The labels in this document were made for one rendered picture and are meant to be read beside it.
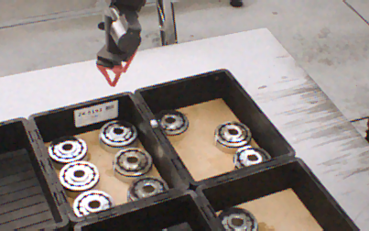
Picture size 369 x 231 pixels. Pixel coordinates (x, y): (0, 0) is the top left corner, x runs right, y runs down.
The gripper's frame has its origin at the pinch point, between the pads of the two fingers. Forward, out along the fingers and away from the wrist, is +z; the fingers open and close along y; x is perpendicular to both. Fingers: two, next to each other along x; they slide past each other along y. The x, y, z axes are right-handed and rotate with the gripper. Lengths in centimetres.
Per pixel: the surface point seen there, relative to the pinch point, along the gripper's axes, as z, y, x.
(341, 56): 108, 193, -44
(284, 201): 23, -3, -48
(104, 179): 23.1, -13.9, -2.5
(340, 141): 36, 41, -57
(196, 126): 23.4, 15.5, -17.2
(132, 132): 20.5, 2.7, -2.8
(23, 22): 95, 131, 119
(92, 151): 23.2, -6.0, 5.2
